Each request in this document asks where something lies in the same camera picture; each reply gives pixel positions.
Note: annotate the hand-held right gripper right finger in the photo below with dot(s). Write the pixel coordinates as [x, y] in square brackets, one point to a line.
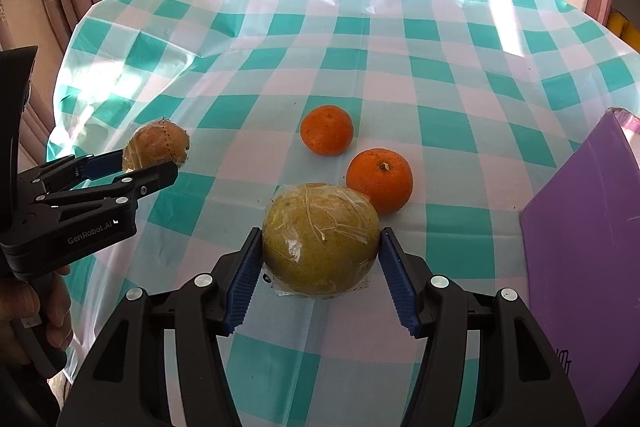
[397, 277]

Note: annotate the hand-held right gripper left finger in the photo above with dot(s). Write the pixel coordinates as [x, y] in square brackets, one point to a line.
[245, 277]

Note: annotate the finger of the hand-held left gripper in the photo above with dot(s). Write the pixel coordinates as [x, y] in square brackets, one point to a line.
[145, 182]
[100, 164]

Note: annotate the plastic-wrapped yellow pear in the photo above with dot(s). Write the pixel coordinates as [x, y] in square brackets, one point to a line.
[157, 147]

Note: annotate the large plastic-wrapped green pear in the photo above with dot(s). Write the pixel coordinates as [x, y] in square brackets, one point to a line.
[320, 242]

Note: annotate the purple cardboard box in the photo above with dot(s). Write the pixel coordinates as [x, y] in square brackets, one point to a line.
[585, 257]

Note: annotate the person's left hand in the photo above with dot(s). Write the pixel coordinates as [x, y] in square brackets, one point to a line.
[57, 322]

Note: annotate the large orange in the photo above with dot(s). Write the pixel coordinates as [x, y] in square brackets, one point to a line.
[380, 181]

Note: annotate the small orange mandarin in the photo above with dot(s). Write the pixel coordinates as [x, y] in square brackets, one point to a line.
[327, 130]

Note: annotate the teal checkered plastic tablecloth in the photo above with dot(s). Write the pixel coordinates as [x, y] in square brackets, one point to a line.
[325, 32]

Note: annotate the yellow sofa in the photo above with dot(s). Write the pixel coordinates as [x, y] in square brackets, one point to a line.
[620, 24]

